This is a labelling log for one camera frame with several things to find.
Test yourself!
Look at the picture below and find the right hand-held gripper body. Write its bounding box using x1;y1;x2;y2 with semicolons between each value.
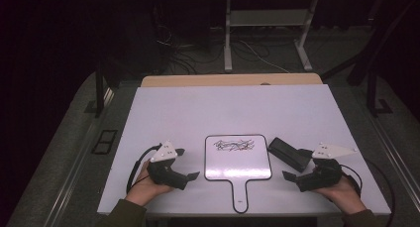
295;142;360;192

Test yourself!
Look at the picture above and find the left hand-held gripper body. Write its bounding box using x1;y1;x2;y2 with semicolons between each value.
147;140;188;191

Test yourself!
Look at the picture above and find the black whiteboard eraser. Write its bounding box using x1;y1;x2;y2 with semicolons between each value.
266;137;312;173

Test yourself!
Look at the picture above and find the small whiteboard with handle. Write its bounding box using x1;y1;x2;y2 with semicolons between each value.
203;134;273;215

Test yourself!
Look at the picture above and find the person's left hand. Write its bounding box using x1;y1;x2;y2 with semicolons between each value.
125;161;174;207

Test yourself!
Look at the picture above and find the person's right hand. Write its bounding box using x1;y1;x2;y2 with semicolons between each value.
315;175;368;216

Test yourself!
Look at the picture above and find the black metal stand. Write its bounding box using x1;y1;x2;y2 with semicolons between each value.
319;0;420;118
83;59;115;119

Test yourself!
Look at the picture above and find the white metal stand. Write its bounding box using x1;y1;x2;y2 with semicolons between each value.
223;0;320;73

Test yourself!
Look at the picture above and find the black floor socket frame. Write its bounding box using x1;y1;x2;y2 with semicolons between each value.
91;129;119;156

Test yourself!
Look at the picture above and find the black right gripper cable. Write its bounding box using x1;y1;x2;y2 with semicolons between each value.
339;158;397;227

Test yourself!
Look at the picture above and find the tangle of black floor cables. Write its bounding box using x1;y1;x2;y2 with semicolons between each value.
153;5;226;76

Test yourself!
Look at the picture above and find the white floor cable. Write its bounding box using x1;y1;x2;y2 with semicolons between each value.
237;38;292;74

